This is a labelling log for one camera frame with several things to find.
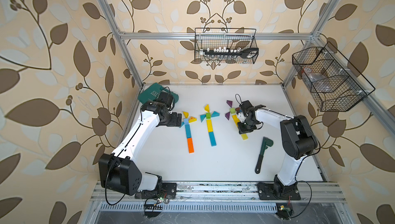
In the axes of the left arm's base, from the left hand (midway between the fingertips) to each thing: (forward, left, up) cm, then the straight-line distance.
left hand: (172, 121), depth 81 cm
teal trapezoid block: (+13, -16, -16) cm, 26 cm away
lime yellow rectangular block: (-1, -42, -16) cm, 45 cm away
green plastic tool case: (+32, +21, -12) cm, 40 cm away
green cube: (+14, -20, -16) cm, 29 cm away
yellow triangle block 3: (+20, -19, -15) cm, 32 cm away
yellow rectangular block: (+5, -21, -16) cm, 27 cm away
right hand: (+3, -42, -17) cm, 45 cm away
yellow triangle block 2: (+15, -5, -15) cm, 22 cm away
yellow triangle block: (+11, -10, -15) cm, 21 cm away
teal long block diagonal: (+3, -7, -17) cm, 19 cm away
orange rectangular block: (-6, -9, -17) cm, 20 cm away
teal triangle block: (+8, -3, -16) cm, 18 cm away
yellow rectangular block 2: (+8, -37, -11) cm, 40 cm away
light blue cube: (+8, -6, -14) cm, 17 cm away
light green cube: (+17, -37, -14) cm, 43 cm away
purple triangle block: (+14, -33, -15) cm, 39 cm away
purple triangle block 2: (+25, -36, -15) cm, 46 cm away
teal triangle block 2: (+15, -25, -15) cm, 33 cm away
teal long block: (-2, -22, -16) cm, 28 cm away
